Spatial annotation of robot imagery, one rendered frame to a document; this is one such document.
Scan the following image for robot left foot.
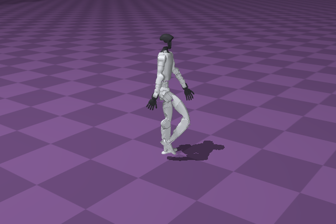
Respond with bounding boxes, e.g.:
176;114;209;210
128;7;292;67
162;148;177;154

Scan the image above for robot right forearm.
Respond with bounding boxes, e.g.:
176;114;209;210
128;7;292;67
153;74;163;98

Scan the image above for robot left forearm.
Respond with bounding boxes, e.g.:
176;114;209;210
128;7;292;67
175;71;187;88

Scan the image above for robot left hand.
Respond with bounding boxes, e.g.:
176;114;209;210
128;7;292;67
183;83;194;100

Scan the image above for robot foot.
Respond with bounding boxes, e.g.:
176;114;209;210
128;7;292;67
161;139;176;155
162;148;177;154

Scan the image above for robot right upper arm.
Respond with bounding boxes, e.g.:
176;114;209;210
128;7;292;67
157;54;166;81

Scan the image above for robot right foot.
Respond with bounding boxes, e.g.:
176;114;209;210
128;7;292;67
161;139;176;155

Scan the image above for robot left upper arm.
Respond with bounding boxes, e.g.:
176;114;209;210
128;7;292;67
171;52;179;74

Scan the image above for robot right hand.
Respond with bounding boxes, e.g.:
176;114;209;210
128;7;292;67
146;93;159;110

